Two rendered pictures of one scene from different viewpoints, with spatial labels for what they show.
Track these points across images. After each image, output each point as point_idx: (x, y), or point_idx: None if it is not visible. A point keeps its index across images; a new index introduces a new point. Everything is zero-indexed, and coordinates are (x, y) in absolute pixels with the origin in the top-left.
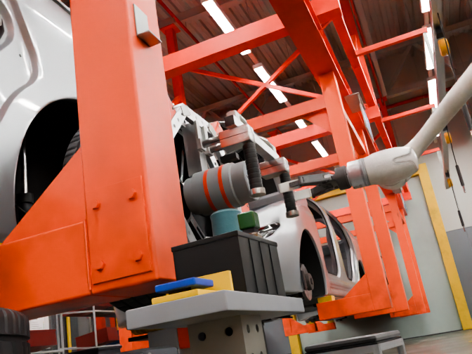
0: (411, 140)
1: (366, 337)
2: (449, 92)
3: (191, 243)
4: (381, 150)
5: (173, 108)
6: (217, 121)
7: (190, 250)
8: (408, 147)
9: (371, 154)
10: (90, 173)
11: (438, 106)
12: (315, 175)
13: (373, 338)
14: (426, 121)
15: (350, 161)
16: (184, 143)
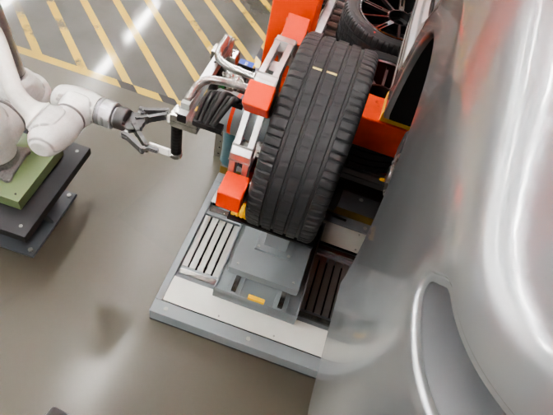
0: (27, 94)
1: (63, 412)
2: (2, 34)
3: (246, 66)
4: (84, 90)
5: (281, 34)
6: (250, 79)
7: (246, 68)
8: (60, 85)
9: (94, 92)
10: None
11: (9, 50)
12: (153, 108)
13: (56, 407)
14: (15, 70)
15: (113, 101)
16: (281, 81)
